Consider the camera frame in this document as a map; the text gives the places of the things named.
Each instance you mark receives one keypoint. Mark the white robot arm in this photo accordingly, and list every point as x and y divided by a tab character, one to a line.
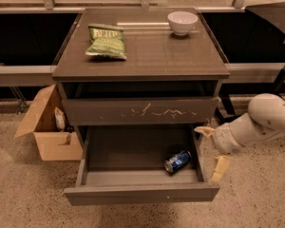
264	120

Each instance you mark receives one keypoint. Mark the scratched grey top drawer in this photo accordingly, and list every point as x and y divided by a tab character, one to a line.
140	111

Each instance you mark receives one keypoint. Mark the snack packet in box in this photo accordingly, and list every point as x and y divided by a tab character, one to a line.
60	119

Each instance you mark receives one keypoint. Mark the black rolling stand base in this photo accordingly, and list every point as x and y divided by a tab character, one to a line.
228	106

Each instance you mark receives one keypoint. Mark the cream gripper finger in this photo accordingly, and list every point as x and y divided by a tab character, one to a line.
206	131
223	163

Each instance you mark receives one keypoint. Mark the blue pepsi can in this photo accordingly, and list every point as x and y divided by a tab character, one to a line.
177	161

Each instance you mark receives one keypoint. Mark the green chip bag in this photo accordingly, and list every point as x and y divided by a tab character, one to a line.
106	41

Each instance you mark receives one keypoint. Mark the dark grey drawer cabinet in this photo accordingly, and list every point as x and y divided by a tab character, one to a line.
158	64

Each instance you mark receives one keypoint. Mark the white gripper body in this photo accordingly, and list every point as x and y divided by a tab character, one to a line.
222	139

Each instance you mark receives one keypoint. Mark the open cardboard box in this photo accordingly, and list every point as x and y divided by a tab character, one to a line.
53	145

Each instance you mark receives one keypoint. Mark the white ceramic bowl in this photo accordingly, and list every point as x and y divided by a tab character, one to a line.
182	22

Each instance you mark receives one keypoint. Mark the open grey middle drawer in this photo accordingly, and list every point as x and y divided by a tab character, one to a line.
123	164

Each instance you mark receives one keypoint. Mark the dark side table top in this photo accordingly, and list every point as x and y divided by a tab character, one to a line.
273	13

